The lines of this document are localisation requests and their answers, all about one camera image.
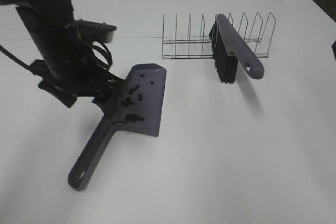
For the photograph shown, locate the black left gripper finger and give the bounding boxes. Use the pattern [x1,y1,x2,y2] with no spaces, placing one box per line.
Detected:
[92,93,118,119]
[38,82,77,108]

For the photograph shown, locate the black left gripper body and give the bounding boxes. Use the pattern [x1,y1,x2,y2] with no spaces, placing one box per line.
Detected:
[16,7,123,99]

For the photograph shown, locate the pile of coffee beans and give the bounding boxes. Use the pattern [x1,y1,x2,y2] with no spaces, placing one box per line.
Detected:
[113,70,156,125]

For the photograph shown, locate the purple plastic dustpan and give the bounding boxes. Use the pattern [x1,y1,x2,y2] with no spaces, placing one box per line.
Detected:
[68,63,166,191]

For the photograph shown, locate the purple hand brush black bristles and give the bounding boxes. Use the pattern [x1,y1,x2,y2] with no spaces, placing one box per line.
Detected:
[209,14,265,84]

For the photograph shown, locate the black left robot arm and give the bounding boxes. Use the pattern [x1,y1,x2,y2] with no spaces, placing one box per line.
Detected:
[1,0,123,118]

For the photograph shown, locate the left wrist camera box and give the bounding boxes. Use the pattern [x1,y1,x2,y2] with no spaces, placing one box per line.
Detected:
[76,19,117,43]

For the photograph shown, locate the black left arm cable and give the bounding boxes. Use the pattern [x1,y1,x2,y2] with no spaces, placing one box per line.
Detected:
[0,42,48,78]

